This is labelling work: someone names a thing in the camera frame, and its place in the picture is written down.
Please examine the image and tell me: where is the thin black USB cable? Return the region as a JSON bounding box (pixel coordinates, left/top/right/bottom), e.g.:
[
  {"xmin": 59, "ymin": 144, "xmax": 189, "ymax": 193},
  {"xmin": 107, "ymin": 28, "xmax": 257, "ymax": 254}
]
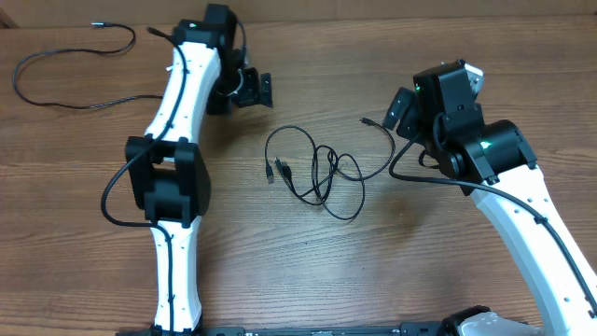
[{"xmin": 264, "ymin": 124, "xmax": 368, "ymax": 222}]

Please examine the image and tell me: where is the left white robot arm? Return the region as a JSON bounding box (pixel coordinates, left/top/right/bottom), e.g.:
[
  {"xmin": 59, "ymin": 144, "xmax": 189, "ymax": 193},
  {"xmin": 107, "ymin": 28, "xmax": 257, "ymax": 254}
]
[{"xmin": 125, "ymin": 4, "xmax": 272, "ymax": 335}]

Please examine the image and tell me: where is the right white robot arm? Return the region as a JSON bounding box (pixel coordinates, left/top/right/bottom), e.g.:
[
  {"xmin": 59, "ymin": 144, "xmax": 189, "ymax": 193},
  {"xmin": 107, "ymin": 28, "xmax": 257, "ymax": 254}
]
[{"xmin": 383, "ymin": 60, "xmax": 596, "ymax": 335}]

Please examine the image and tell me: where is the thick black cable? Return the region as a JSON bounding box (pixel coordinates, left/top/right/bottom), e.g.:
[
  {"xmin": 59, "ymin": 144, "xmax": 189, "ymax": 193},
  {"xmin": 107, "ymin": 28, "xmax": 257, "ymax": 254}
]
[{"xmin": 12, "ymin": 21, "xmax": 164, "ymax": 111}]

